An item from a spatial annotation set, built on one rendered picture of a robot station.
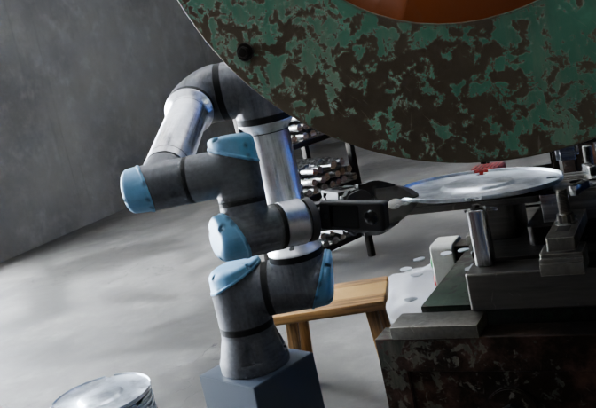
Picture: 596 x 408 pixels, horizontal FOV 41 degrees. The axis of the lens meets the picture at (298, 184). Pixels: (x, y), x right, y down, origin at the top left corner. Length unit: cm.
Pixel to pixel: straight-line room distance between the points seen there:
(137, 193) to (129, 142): 639
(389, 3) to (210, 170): 40
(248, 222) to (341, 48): 37
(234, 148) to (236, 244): 15
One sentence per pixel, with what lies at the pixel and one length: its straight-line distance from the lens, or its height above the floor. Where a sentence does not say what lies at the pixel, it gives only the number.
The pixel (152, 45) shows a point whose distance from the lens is 821.
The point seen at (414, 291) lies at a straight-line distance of 293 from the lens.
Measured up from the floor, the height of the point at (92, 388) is 24.
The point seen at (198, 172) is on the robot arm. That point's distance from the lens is 124.
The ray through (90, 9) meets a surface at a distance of 762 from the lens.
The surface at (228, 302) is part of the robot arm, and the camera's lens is 169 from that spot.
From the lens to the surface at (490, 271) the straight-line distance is 125.
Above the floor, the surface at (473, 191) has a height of 80.
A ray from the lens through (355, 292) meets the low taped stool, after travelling 249.
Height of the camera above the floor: 109
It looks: 9 degrees down
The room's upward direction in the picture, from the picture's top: 12 degrees counter-clockwise
